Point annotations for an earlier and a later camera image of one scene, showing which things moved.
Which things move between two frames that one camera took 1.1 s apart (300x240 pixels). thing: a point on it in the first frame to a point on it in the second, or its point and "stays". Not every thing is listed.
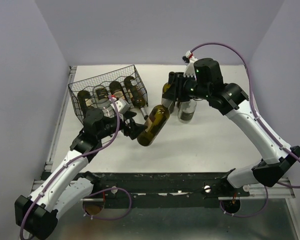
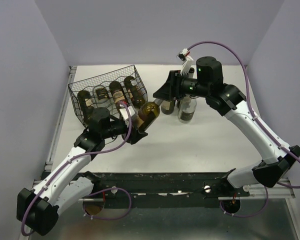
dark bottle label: x=116 y=89 stays
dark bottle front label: x=82 y=95 stays
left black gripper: x=135 y=129 to x=136 y=136
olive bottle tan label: x=136 y=95 stays
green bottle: x=155 y=123 to x=148 y=113
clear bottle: x=186 y=111 stays
